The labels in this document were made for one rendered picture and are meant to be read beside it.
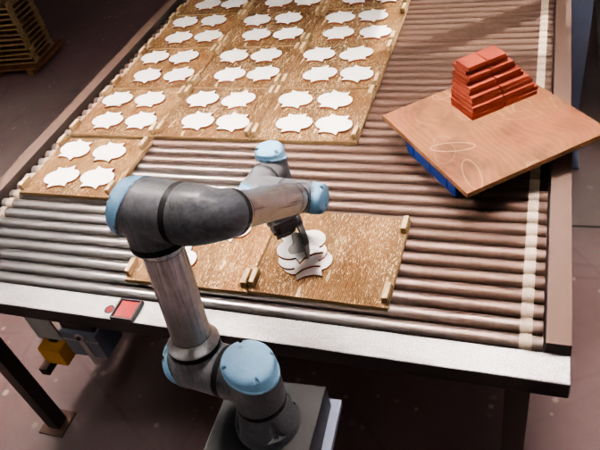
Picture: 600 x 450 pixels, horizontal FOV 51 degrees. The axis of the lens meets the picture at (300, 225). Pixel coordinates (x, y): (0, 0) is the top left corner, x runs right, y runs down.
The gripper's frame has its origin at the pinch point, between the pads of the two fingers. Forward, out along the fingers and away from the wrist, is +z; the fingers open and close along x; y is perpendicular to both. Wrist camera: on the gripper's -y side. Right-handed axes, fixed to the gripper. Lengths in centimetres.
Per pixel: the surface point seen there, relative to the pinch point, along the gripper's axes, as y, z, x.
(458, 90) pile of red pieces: -71, -10, -23
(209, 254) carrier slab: 22.9, 8.8, -22.1
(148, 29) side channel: -8, 7, -199
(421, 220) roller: -38.2, 10.1, 3.3
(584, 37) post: -175, 28, -69
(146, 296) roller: 45, 11, -20
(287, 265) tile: 5.0, 7.0, -1.4
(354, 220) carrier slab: -21.0, 8.5, -8.1
